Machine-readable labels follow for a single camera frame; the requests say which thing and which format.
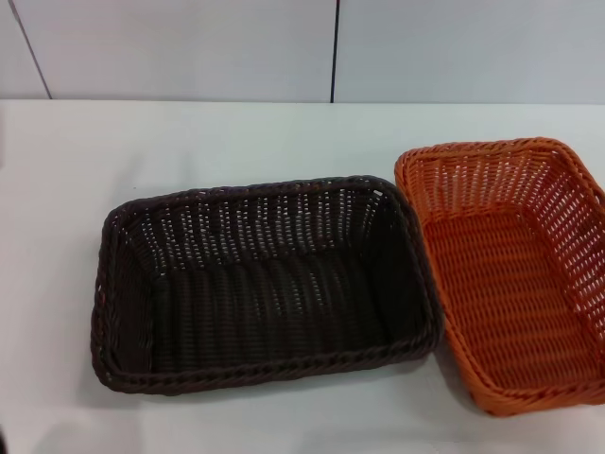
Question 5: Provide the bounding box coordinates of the dark brown woven basket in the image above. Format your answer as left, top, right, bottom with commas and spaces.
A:
90, 174, 445, 396

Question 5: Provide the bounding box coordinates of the orange woven basket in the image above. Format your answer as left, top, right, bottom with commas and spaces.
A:
393, 136, 605, 420

